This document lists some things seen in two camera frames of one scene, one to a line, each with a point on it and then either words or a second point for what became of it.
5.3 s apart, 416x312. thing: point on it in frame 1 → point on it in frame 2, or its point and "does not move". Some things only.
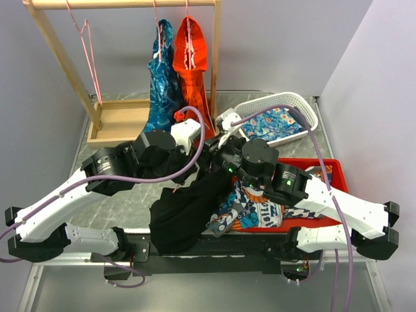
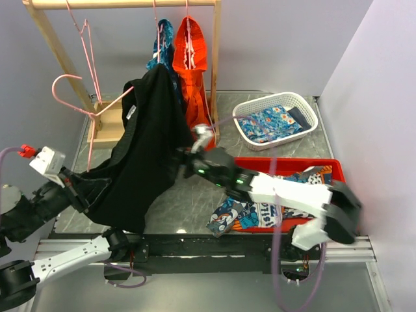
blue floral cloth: (272, 124) does not move
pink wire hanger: (175, 189) → (93, 116)
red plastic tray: (290, 223) does not move
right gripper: (216, 151) → (188, 158)
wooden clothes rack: (116, 122) does not move
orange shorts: (190, 60) does not move
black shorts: (181, 214) → (151, 149)
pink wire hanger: (85, 34) does not move
